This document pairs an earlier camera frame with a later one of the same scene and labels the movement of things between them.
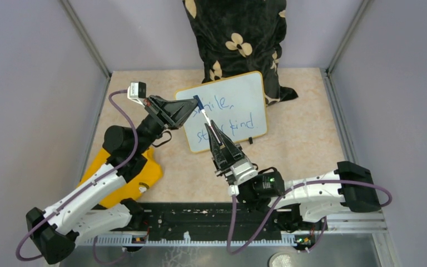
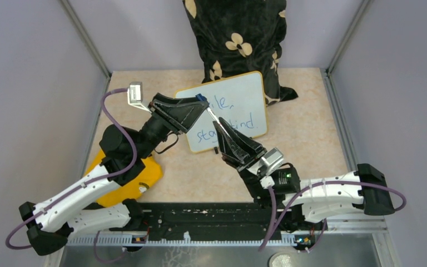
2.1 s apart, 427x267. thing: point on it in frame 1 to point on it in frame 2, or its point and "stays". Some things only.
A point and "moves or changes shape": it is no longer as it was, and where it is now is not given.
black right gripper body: [226, 169] to [244, 165]
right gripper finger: [232, 149] to [255, 148]
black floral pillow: [237, 38] stays
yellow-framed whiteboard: [237, 105] stays
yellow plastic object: [150, 172] stays
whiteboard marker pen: [201, 108] moves or changes shape
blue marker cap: [199, 103] moves or changes shape
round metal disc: [282, 259] stays
